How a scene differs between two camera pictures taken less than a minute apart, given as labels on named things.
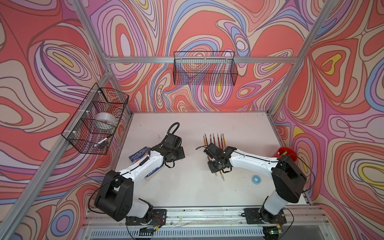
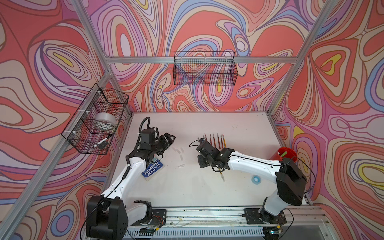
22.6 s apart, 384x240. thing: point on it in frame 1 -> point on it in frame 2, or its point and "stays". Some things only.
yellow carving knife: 224,141 stays
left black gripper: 181,153 -> 165,144
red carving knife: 221,141 stays
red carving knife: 218,141 stays
